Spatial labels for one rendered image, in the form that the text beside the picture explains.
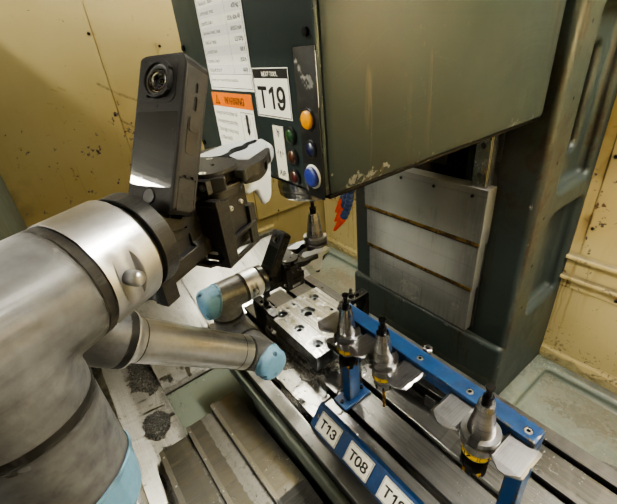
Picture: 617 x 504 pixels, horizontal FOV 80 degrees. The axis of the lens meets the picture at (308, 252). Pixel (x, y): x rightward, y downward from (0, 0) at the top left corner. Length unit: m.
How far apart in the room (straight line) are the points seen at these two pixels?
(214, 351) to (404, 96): 0.55
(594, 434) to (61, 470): 1.59
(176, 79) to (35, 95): 1.45
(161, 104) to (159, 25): 1.53
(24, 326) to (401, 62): 0.54
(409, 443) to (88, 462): 0.91
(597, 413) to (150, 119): 1.68
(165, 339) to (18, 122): 1.21
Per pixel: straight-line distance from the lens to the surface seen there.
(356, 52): 0.54
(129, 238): 0.25
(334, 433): 1.05
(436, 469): 1.07
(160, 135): 0.29
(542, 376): 1.79
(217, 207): 0.30
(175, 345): 0.70
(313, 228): 0.97
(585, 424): 1.70
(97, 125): 1.75
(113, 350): 0.64
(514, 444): 0.75
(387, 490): 0.98
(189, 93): 0.29
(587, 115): 1.39
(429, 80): 0.67
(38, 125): 1.73
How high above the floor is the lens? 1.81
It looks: 30 degrees down
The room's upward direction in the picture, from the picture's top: 6 degrees counter-clockwise
